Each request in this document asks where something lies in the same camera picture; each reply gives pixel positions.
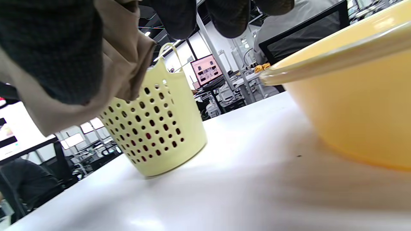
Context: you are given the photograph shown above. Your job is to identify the person's right hand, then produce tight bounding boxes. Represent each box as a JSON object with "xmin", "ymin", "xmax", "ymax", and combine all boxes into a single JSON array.
[{"xmin": 0, "ymin": 0, "xmax": 295, "ymax": 105}]

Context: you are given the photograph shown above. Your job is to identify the tan shorts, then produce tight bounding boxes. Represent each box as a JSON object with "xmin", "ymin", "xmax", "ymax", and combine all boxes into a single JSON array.
[{"xmin": 0, "ymin": 0, "xmax": 157, "ymax": 137}]

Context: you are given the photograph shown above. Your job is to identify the monitor with white screen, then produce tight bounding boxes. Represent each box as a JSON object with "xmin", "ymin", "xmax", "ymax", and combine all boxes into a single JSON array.
[{"xmin": 0, "ymin": 101, "xmax": 58, "ymax": 164}]

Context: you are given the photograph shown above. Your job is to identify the black office chair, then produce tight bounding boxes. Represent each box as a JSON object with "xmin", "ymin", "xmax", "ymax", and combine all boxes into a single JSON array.
[
  {"xmin": 53, "ymin": 141, "xmax": 79, "ymax": 190},
  {"xmin": 258, "ymin": 0, "xmax": 350, "ymax": 64}
]

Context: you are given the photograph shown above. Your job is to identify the ceiling light tube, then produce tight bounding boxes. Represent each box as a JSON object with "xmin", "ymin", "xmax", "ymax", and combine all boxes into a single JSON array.
[{"xmin": 153, "ymin": 40, "xmax": 182, "ymax": 61}]

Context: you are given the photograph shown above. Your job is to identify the monitor with pink screen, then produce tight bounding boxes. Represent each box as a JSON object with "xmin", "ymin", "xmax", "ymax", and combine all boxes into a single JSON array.
[{"xmin": 190, "ymin": 54, "xmax": 224, "ymax": 87}]

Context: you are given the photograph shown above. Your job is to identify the yellow perforated plastic basket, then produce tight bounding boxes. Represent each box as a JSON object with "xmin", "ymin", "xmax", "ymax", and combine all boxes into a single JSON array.
[{"xmin": 98, "ymin": 43, "xmax": 207, "ymax": 177}]

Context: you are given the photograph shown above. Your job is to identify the yellow plastic basin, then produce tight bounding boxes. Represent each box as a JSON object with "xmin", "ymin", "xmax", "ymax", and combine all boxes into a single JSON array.
[{"xmin": 259, "ymin": 0, "xmax": 411, "ymax": 170}]

